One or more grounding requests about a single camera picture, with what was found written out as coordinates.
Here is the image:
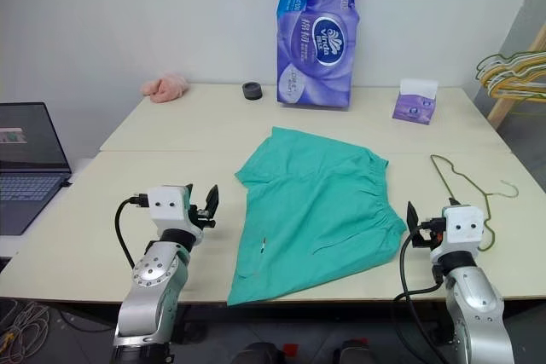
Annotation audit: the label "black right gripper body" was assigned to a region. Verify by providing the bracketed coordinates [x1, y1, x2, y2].
[411, 217, 447, 250]

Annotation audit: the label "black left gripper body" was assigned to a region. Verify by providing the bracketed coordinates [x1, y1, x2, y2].
[188, 205, 218, 235]

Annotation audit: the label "olive wire hanger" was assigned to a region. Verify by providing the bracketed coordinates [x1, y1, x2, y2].
[430, 153, 520, 253]

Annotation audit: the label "green shorts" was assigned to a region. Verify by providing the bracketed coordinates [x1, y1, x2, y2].
[226, 126, 408, 307]

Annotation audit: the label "small purple tissue pack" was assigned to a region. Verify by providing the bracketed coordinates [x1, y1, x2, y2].
[391, 78, 441, 127]

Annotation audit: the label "wooden clothes rack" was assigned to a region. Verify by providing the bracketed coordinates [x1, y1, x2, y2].
[486, 24, 546, 129]

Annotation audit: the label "pink cloth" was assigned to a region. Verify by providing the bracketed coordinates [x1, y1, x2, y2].
[141, 74, 191, 105]

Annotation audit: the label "black round container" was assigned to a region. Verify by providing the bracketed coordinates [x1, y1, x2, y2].
[241, 80, 264, 102]

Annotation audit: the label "dark laptop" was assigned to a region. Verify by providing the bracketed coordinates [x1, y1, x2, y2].
[0, 101, 74, 237]

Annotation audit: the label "large purple tissue bag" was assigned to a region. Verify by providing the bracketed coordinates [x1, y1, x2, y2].
[272, 0, 362, 111]

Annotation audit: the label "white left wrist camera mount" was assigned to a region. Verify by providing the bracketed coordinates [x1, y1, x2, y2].
[147, 184, 204, 240]

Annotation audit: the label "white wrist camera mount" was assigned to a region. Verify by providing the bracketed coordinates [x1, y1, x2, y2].
[429, 204, 488, 261]
[147, 184, 204, 240]

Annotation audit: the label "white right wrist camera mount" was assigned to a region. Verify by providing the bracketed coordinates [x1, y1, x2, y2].
[429, 204, 488, 261]

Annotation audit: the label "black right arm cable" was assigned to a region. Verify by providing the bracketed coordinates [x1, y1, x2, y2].
[392, 218, 450, 364]

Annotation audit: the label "bundle of light cables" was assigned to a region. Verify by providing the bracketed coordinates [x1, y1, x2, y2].
[0, 298, 53, 357]

